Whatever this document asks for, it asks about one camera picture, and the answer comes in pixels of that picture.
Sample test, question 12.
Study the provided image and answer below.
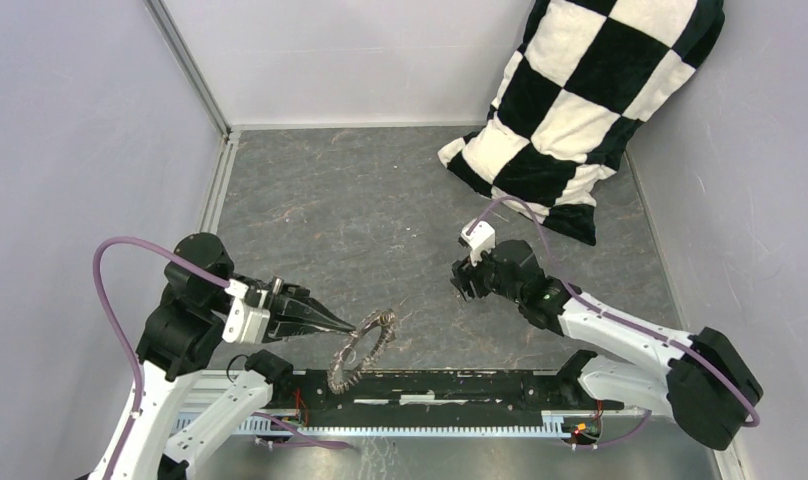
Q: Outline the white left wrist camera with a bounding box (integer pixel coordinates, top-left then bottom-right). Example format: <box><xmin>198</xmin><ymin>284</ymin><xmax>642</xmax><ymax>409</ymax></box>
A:
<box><xmin>222</xmin><ymin>279</ymin><xmax>270</xmax><ymax>344</ymax></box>

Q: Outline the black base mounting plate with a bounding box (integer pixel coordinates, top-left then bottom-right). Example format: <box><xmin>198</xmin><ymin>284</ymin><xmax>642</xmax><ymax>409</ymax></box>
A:
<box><xmin>263</xmin><ymin>369</ymin><xmax>624</xmax><ymax>427</ymax></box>

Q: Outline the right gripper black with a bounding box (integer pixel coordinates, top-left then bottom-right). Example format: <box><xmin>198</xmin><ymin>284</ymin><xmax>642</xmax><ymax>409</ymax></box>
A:
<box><xmin>449</xmin><ymin>244</ymin><xmax>523</xmax><ymax>305</ymax></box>

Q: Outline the black and white checkered pillow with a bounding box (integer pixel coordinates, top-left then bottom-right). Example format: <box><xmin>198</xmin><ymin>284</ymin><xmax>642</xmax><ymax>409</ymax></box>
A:
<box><xmin>438</xmin><ymin>0</ymin><xmax>726</xmax><ymax>246</ymax></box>

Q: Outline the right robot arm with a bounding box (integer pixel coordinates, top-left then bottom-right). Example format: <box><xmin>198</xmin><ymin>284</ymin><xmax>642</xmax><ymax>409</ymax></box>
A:
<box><xmin>450</xmin><ymin>240</ymin><xmax>764</xmax><ymax>451</ymax></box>

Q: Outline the metal disc with key rings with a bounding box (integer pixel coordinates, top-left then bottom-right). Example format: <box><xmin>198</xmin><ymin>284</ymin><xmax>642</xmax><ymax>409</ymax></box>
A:
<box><xmin>327</xmin><ymin>309</ymin><xmax>398</xmax><ymax>394</ymax></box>

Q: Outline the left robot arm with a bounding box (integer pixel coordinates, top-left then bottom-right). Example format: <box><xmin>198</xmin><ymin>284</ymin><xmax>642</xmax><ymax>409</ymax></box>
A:
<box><xmin>87</xmin><ymin>232</ymin><xmax>355</xmax><ymax>479</ymax></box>

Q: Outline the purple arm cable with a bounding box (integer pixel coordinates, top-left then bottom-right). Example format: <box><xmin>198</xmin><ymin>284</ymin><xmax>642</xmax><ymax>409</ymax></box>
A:
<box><xmin>91</xmin><ymin>237</ymin><xmax>352</xmax><ymax>480</ymax></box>
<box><xmin>466</xmin><ymin>195</ymin><xmax>762</xmax><ymax>450</ymax></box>

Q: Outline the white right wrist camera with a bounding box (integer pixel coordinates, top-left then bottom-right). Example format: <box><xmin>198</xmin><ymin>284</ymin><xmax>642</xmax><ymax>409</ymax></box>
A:
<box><xmin>459</xmin><ymin>219</ymin><xmax>496</xmax><ymax>266</ymax></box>

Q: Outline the aluminium frame rail front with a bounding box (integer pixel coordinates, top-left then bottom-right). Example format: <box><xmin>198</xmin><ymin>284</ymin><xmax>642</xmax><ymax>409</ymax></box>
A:
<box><xmin>130</xmin><ymin>369</ymin><xmax>733</xmax><ymax>417</ymax></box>

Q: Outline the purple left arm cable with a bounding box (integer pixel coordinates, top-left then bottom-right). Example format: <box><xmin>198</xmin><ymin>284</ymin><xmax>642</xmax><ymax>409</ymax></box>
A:
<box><xmin>91</xmin><ymin>237</ymin><xmax>352</xmax><ymax>480</ymax></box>

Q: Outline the aluminium corner post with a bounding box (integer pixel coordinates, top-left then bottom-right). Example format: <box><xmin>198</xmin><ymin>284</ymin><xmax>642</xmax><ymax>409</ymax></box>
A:
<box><xmin>144</xmin><ymin>0</ymin><xmax>232</xmax><ymax>138</ymax></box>

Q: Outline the white slotted cable duct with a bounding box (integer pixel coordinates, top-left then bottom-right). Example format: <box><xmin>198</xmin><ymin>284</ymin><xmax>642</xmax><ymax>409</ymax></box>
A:
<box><xmin>234</xmin><ymin>413</ymin><xmax>571</xmax><ymax>439</ymax></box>

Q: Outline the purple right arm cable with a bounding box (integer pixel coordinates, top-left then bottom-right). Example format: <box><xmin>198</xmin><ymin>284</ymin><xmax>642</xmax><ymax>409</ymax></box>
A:
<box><xmin>466</xmin><ymin>195</ymin><xmax>762</xmax><ymax>450</ymax></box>

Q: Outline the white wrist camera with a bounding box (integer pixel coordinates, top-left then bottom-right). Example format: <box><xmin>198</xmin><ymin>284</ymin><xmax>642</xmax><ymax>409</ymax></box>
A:
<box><xmin>222</xmin><ymin>279</ymin><xmax>270</xmax><ymax>344</ymax></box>
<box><xmin>459</xmin><ymin>219</ymin><xmax>496</xmax><ymax>266</ymax></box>

